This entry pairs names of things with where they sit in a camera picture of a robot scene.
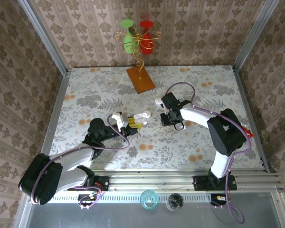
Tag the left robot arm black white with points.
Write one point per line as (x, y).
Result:
(42, 178)

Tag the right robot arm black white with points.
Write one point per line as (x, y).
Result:
(228, 135)

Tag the white earbud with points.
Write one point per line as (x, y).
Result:
(184, 126)

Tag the floral tablecloth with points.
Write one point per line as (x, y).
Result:
(180, 154)

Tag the clear glass tumbler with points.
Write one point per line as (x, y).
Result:
(109, 82)

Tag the teal drinking glass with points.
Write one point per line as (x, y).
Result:
(149, 199)

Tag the red wine glass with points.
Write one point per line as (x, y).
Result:
(146, 45)

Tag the red yellow snack bag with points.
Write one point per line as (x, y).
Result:
(248, 131)

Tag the green wine glass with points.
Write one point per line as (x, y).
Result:
(128, 41)

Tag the dark clear drinking glass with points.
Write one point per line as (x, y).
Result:
(175, 202)

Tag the grey metal shelf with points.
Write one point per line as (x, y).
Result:
(109, 216)

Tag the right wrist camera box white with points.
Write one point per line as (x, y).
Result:
(164, 109)

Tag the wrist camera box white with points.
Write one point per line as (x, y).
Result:
(120, 120)
(164, 109)

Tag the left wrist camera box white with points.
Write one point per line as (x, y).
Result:
(120, 120)

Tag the aluminium mounting rail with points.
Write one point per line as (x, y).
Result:
(156, 180)

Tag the aluminium side rail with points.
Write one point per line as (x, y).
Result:
(60, 95)
(244, 95)

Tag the aluminium frame post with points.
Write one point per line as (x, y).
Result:
(45, 35)
(253, 35)

